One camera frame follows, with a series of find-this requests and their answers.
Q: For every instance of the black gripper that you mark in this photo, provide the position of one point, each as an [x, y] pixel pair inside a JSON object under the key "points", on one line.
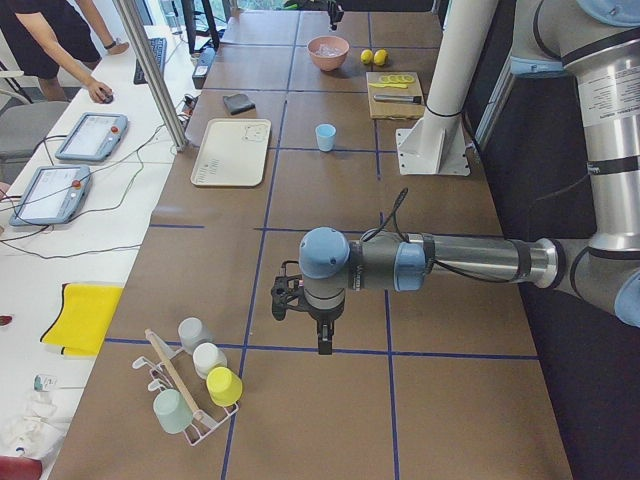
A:
{"points": [[324, 315]]}

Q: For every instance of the yellow cup on rack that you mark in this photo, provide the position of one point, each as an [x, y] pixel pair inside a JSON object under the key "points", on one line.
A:
{"points": [[224, 386]]}

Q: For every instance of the white cup on rack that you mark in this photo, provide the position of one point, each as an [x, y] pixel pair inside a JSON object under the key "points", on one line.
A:
{"points": [[207, 356]]}

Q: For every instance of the grey cup on rack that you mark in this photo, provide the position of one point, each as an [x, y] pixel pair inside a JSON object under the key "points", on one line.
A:
{"points": [[192, 333]]}

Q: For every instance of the white cup rack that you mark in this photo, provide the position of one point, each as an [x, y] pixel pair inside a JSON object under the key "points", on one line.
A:
{"points": [[166, 372]]}

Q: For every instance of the mint cup on rack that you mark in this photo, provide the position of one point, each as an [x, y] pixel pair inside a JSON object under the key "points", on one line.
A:
{"points": [[172, 411]]}

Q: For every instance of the light blue plastic cup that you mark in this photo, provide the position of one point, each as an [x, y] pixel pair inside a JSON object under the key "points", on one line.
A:
{"points": [[325, 136]]}

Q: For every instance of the clear ice cubes pile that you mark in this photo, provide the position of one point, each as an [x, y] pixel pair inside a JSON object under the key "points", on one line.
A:
{"points": [[327, 50]]}

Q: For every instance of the cream bear tray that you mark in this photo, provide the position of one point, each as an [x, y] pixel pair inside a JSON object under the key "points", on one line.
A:
{"points": [[232, 153]]}

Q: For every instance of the yellow cloth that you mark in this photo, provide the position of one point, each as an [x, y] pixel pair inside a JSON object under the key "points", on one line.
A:
{"points": [[84, 318]]}

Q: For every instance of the folded grey cloth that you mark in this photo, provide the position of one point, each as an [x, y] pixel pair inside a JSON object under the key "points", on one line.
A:
{"points": [[238, 103]]}

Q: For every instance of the wooden cutting board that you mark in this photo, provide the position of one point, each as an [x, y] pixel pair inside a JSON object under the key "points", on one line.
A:
{"points": [[393, 110]]}

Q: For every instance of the steel muddler black tip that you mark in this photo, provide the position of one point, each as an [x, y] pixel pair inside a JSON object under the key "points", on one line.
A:
{"points": [[399, 99]]}

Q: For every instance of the yellow plastic knife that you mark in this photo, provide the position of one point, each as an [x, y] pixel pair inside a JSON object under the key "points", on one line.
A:
{"points": [[388, 85]]}

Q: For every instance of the lower yellow lemon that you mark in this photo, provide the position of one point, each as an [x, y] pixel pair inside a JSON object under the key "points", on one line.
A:
{"points": [[367, 57]]}

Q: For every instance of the yellow lemon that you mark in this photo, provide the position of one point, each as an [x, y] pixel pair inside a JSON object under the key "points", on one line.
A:
{"points": [[367, 57], [380, 57]]}

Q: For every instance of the pink bowl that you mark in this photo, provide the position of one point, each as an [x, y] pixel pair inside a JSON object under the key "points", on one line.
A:
{"points": [[328, 63]]}

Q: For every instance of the upper yellow lemon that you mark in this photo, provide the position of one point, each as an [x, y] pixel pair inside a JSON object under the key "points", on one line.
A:
{"points": [[380, 57]]}

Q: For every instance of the black power strip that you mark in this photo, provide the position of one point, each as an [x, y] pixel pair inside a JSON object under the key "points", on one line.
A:
{"points": [[202, 67]]}

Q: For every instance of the far teach pendant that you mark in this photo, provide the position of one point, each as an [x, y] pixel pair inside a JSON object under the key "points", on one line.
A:
{"points": [[93, 138]]}

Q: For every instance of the teach pendant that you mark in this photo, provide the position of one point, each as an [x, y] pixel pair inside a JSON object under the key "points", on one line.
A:
{"points": [[93, 138], [53, 196]]}

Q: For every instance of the near teach pendant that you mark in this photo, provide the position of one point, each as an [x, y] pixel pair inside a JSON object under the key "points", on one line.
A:
{"points": [[53, 196]]}

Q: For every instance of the person in black shirt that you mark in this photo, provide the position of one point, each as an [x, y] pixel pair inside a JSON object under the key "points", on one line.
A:
{"points": [[47, 36]]}

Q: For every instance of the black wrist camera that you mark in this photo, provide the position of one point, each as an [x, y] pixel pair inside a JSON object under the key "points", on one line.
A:
{"points": [[287, 293]]}

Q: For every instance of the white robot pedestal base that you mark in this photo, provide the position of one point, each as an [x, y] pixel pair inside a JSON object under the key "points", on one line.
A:
{"points": [[435, 145]]}

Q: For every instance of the aluminium frame post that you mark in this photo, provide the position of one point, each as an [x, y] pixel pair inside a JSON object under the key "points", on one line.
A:
{"points": [[139, 40]]}

